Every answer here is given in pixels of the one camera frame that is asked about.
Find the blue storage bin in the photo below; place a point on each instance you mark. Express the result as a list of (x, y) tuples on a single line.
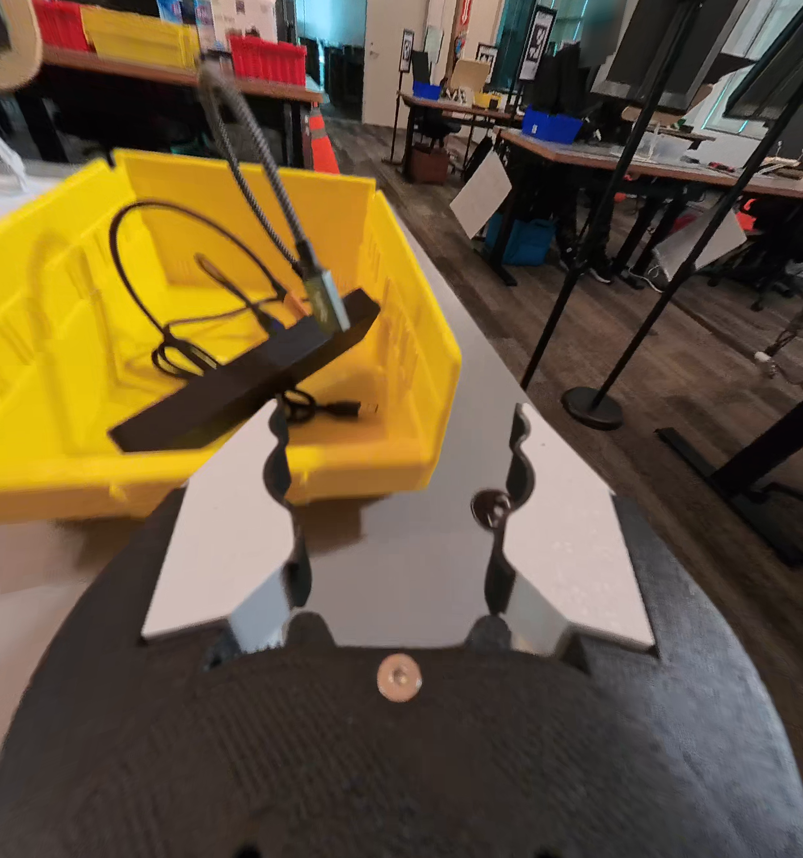
[(522, 241)]

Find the blue plastic bin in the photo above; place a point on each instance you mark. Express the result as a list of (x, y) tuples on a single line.
[(552, 126), (427, 92)]

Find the white hanging board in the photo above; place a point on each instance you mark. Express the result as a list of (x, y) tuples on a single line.
[(482, 194), (699, 241)]

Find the red plastic bin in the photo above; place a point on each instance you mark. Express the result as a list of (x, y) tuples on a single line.
[(63, 23), (267, 60)]

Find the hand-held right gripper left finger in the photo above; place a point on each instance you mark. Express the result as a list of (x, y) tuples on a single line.
[(220, 536)]

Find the black slanted pole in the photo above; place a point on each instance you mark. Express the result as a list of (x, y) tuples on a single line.
[(612, 194)]

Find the orange traffic cone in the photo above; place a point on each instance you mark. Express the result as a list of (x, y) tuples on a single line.
[(322, 151)]

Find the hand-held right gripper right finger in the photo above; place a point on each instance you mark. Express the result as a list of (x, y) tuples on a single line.
[(569, 556)]

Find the yellow plastic bin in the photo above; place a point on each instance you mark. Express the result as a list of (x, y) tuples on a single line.
[(53, 429)]

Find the black USB hub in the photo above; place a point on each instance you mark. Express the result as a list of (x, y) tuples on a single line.
[(240, 382)]

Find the yellow shelf bin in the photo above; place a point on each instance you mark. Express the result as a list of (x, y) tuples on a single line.
[(140, 37)]

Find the black white marker poster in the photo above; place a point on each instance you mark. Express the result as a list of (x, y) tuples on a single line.
[(536, 43)]

